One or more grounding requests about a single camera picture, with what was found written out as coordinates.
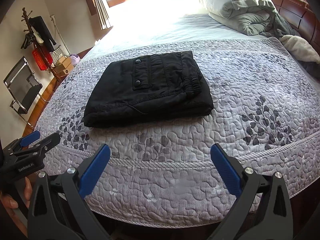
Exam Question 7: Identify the person's left hand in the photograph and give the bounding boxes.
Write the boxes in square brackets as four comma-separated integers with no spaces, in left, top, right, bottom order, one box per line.
[0,177,33,233]

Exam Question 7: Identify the black clothes hanger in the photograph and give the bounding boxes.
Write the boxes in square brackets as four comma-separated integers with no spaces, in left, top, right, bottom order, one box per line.
[20,34,34,49]

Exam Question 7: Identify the white slatted basket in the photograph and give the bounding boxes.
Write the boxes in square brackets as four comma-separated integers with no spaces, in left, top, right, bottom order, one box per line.
[50,45,66,63]

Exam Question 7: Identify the red bag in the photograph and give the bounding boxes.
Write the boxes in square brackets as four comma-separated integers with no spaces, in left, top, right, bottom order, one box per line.
[32,47,53,72]

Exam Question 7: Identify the white wall pipe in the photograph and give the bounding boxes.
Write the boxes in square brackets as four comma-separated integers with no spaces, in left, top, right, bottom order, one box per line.
[51,14,71,55]

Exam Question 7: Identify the wooden coat rack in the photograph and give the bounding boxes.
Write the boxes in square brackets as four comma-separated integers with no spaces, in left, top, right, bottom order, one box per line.
[21,7,65,93]

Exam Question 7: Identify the white fleece blanket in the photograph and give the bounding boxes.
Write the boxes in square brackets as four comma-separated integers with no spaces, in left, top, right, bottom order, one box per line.
[279,34,320,64]

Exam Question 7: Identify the black clothing on rack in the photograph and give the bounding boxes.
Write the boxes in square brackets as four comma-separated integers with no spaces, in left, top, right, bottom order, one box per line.
[28,16,57,53]

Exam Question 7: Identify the striped curtain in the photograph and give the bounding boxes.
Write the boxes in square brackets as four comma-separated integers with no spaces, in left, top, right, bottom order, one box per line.
[86,0,112,30]

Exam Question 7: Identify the black jacket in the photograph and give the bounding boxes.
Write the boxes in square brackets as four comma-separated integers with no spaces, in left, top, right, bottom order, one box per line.
[83,50,214,128]

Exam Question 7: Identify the grey leaf-print quilted bedspread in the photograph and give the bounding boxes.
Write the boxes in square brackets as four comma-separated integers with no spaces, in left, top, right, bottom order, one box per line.
[35,37,320,225]

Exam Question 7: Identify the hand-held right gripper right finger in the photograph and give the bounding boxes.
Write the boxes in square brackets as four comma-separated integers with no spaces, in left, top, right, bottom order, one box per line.
[210,143,293,240]

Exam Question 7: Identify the cardboard box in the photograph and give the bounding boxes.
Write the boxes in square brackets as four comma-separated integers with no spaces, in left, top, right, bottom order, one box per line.
[51,56,74,79]

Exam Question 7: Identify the grey comforter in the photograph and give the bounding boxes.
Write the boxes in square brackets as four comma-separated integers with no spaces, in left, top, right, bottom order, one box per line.
[199,0,278,36]

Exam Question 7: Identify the wooden headboard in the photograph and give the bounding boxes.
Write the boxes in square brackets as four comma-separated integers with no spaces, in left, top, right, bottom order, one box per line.
[261,0,320,53]

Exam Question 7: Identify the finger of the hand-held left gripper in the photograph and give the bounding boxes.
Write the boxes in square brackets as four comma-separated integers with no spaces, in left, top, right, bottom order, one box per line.
[10,130,41,152]
[25,132,61,157]

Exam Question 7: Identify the black mesh chair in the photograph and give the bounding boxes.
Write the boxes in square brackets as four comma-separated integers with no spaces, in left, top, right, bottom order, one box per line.
[3,56,50,128]

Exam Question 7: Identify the light blue bed sheet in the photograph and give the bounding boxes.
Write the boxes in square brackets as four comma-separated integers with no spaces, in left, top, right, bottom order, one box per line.
[80,0,270,63]

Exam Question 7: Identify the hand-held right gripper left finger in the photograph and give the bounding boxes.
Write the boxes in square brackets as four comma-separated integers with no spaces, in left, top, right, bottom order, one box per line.
[27,144,111,240]

